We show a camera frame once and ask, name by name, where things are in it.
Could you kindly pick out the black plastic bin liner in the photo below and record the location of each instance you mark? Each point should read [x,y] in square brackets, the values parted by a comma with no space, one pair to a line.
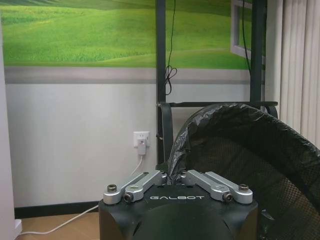
[240,125]

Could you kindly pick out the white wall power socket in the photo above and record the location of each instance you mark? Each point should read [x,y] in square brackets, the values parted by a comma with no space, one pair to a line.
[141,138]

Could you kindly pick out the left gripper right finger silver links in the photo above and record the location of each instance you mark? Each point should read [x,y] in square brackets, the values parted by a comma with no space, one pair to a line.
[220,186]

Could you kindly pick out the green meadow wall mural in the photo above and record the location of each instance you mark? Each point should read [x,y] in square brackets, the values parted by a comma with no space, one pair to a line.
[80,32]

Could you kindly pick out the dark metal stand frame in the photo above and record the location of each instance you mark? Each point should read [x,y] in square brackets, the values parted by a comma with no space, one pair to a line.
[160,75]

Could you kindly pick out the black skirting board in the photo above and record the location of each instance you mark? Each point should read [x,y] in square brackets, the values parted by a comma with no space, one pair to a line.
[56,209]

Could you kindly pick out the white plug adapter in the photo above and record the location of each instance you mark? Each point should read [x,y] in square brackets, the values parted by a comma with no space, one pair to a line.
[141,148]

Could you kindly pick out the pale vertical blind curtain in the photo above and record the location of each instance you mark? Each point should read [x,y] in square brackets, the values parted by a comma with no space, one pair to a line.
[300,70]

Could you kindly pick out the black mesh trash bin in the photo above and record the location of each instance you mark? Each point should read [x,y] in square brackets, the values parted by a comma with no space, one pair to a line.
[282,180]

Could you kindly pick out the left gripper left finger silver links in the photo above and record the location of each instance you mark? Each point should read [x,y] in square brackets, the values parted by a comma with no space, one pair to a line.
[136,186]

